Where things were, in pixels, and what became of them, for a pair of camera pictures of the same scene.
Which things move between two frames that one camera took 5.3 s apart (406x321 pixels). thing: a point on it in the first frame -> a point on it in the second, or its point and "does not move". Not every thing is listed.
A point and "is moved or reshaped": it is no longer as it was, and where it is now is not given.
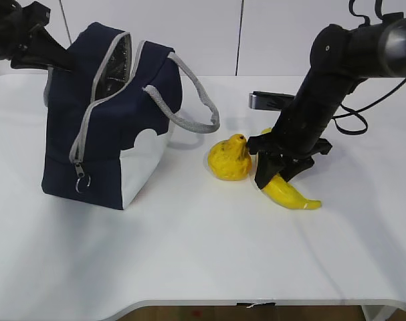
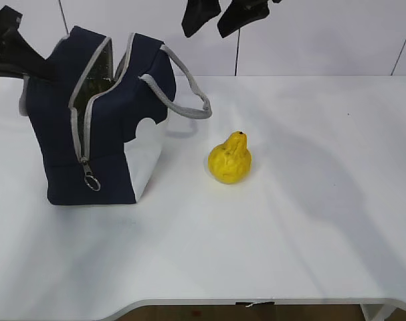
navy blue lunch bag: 109,122 is moved or reshaped
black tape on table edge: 239,303 does not move
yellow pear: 230,159 does not move
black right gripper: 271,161 -> 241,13
